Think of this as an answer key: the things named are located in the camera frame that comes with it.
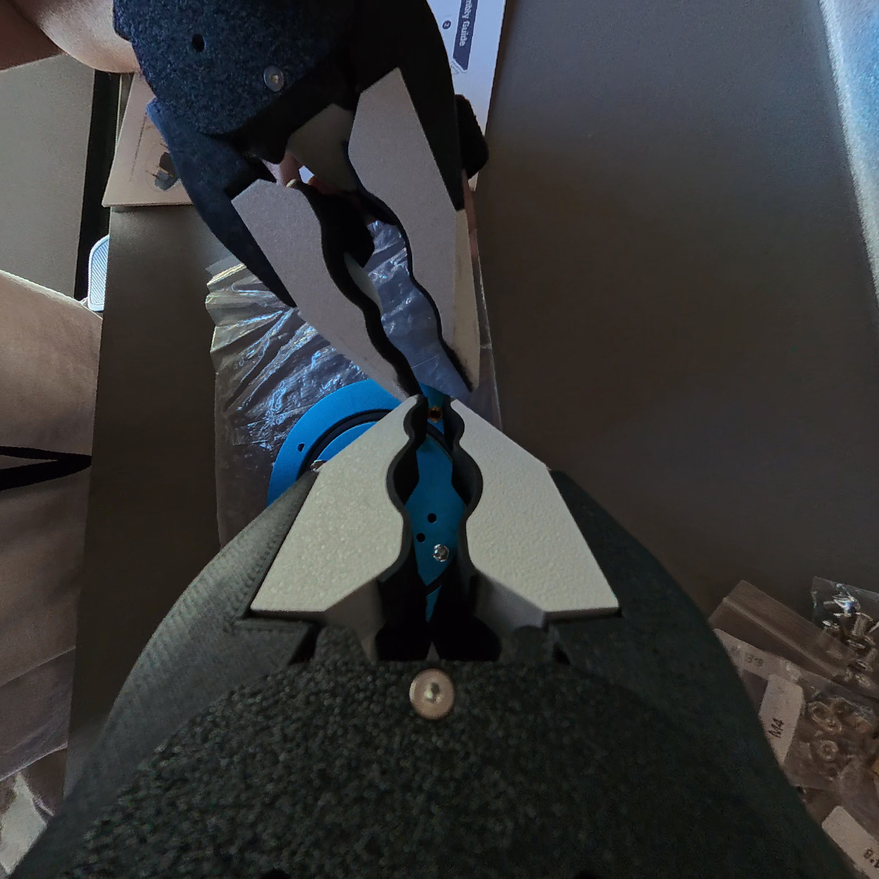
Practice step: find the grey desk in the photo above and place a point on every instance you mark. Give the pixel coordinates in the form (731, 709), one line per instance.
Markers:
(652, 275)

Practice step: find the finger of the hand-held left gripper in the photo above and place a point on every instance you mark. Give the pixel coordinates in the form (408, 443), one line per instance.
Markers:
(412, 172)
(288, 240)

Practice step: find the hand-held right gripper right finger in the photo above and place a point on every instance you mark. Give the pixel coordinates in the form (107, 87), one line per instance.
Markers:
(542, 542)

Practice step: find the blue turntable bearing assembly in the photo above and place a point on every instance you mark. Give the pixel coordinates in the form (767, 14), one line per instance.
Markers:
(432, 522)

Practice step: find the person's left forearm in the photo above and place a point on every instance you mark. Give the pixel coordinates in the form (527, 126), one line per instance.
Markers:
(41, 27)

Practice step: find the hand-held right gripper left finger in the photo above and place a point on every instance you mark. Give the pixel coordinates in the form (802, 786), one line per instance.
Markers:
(329, 542)

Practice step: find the assembly guide sheet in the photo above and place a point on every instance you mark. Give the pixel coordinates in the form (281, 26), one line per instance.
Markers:
(481, 55)

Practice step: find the clear plastic bag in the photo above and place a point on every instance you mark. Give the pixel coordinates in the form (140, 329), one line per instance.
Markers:
(275, 357)

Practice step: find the white mesh chair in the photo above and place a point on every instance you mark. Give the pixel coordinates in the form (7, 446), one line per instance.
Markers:
(98, 275)

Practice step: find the person's left hand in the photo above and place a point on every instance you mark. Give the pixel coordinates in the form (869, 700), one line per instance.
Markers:
(294, 172)

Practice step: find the pile of small hardware bags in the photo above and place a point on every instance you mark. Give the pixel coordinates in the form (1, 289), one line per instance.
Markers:
(810, 707)

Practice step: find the white foam tray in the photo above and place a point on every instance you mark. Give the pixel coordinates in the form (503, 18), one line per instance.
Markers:
(858, 103)

